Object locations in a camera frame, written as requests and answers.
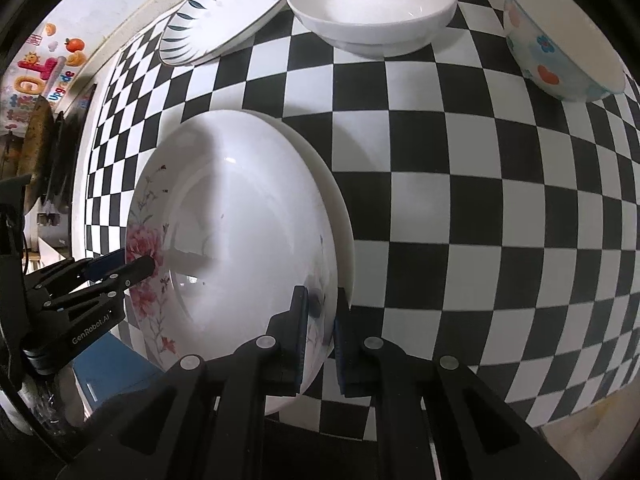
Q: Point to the blue leaf pattern plate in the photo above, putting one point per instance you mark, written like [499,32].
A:
[225,5]

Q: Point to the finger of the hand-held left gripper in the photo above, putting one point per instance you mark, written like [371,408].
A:
[142,266]
[102,263]

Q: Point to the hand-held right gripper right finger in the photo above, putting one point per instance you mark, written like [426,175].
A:
[340,360]

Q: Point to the blue box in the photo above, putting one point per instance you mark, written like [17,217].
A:
[115,365]

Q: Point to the pink floral white plate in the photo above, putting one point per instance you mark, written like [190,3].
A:
[225,210]

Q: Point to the hanging dark kitchen utensils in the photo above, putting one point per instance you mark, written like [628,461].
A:
[45,160]

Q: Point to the colourful wall stickers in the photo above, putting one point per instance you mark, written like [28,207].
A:
[35,75]

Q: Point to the black white checkered tablecloth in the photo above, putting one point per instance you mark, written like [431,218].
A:
[450,210]

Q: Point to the plain white plate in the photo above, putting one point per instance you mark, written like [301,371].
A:
[341,220]

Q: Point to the blue orange flower bowl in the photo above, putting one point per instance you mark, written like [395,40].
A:
[550,60]

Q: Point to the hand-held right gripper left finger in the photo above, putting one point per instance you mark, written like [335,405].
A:
[299,340]

